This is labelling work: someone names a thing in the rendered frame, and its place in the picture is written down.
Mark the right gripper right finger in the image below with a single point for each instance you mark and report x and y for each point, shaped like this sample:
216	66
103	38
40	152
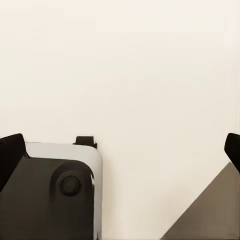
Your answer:
232	149

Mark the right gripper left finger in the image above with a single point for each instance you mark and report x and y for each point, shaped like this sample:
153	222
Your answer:
12	149

